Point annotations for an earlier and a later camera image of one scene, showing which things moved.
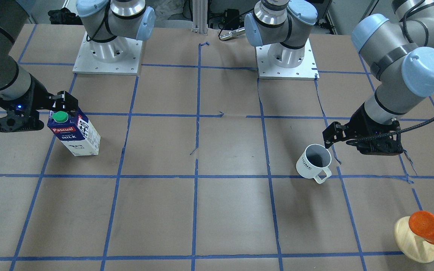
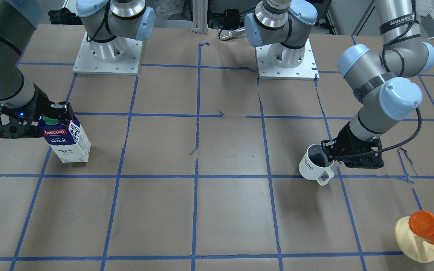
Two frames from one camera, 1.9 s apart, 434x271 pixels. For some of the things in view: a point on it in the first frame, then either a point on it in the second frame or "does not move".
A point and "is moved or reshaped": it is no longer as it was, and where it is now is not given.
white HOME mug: x=315 y=158 does not move
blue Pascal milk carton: x=76 y=133 is moved or reshaped
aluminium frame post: x=200 y=22 does not move
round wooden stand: x=416 y=248 does not move
